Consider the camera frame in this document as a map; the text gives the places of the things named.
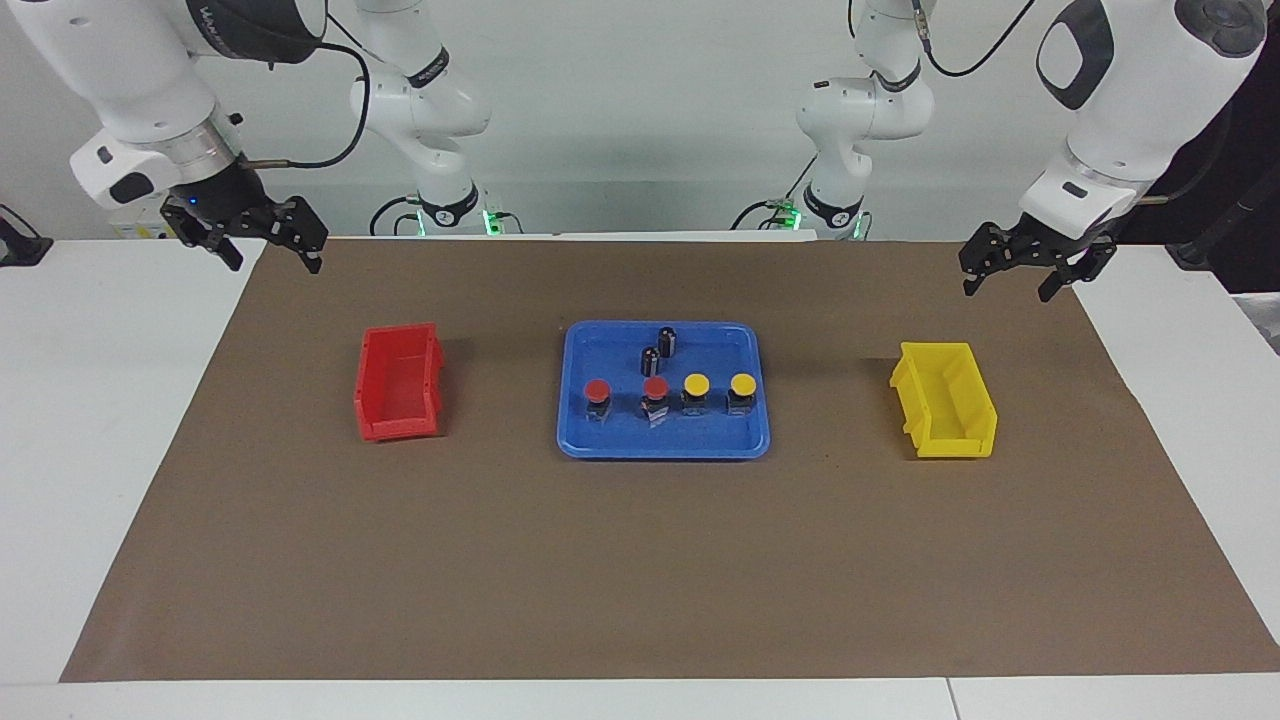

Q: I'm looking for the yellow plastic bin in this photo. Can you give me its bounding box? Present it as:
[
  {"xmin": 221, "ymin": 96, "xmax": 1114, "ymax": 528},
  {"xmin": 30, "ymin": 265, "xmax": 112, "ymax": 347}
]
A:
[{"xmin": 889, "ymin": 341, "xmax": 999, "ymax": 460}]

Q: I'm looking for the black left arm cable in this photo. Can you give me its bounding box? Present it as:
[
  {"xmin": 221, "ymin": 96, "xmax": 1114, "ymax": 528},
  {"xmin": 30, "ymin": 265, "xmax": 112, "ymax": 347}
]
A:
[{"xmin": 915, "ymin": 0, "xmax": 1036, "ymax": 79}]

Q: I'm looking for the black base cable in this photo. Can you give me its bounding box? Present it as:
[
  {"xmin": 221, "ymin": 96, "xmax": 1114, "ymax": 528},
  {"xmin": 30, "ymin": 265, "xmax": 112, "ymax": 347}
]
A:
[
  {"xmin": 730, "ymin": 150, "xmax": 816, "ymax": 231},
  {"xmin": 368, "ymin": 193, "xmax": 421, "ymax": 237}
]

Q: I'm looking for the red plastic bin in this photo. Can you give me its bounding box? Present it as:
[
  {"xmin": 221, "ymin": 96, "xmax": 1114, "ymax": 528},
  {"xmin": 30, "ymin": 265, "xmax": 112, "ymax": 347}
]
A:
[{"xmin": 354, "ymin": 322, "xmax": 445, "ymax": 443}]

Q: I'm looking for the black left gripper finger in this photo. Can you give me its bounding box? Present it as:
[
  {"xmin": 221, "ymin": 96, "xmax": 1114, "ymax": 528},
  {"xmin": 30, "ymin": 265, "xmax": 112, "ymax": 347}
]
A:
[
  {"xmin": 960, "ymin": 245, "xmax": 1001, "ymax": 297},
  {"xmin": 1038, "ymin": 245, "xmax": 1113, "ymax": 303}
]

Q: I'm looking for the black stand pole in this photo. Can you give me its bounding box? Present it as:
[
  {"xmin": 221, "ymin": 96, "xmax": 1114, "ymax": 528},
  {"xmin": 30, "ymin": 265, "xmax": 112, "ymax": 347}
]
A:
[{"xmin": 1168, "ymin": 175, "xmax": 1280, "ymax": 271}]

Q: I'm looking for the black left base cable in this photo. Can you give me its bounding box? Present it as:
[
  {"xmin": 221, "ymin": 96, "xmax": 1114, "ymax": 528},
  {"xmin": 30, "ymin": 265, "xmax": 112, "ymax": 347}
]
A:
[{"xmin": 730, "ymin": 150, "xmax": 816, "ymax": 231}]

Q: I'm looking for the black cabinet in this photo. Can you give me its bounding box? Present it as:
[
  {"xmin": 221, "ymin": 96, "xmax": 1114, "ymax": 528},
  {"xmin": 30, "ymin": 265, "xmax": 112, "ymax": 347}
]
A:
[{"xmin": 1115, "ymin": 60, "xmax": 1280, "ymax": 294}]

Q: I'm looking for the black right base cable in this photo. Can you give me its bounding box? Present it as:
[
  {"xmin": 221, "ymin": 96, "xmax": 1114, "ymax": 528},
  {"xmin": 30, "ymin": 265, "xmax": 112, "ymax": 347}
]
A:
[{"xmin": 368, "ymin": 193, "xmax": 421, "ymax": 237}]

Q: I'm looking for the black table clamp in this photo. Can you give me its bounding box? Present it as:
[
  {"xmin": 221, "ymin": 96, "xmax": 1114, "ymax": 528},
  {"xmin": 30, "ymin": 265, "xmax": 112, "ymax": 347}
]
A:
[{"xmin": 0, "ymin": 204, "xmax": 53, "ymax": 268}]

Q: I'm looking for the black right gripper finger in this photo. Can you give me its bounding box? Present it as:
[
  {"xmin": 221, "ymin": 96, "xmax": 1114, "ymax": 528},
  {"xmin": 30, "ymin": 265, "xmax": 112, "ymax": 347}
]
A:
[
  {"xmin": 280, "ymin": 197, "xmax": 329, "ymax": 274},
  {"xmin": 185, "ymin": 225, "xmax": 244, "ymax": 272}
]

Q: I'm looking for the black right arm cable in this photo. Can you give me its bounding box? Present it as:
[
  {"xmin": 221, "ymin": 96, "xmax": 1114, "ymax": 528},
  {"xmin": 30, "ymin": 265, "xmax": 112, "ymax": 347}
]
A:
[{"xmin": 240, "ymin": 10, "xmax": 373, "ymax": 171}]

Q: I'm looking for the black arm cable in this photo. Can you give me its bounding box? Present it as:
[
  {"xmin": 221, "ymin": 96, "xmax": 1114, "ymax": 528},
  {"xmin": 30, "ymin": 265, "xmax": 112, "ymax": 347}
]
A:
[
  {"xmin": 915, "ymin": 0, "xmax": 1036, "ymax": 79},
  {"xmin": 240, "ymin": 10, "xmax": 373, "ymax": 171}
]

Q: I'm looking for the blue plastic tray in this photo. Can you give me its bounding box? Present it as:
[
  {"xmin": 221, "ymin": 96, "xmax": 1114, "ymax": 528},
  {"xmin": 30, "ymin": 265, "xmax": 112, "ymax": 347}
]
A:
[{"xmin": 556, "ymin": 320, "xmax": 772, "ymax": 461}]

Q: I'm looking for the brown paper mat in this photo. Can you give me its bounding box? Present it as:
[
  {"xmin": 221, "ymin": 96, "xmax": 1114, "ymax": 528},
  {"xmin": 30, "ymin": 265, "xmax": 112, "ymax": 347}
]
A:
[{"xmin": 60, "ymin": 237, "xmax": 1280, "ymax": 684}]

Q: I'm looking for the white power strip box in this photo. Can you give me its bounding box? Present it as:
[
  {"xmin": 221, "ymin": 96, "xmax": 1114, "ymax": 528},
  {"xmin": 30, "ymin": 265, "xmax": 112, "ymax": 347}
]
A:
[{"xmin": 108, "ymin": 205, "xmax": 181, "ymax": 239}]

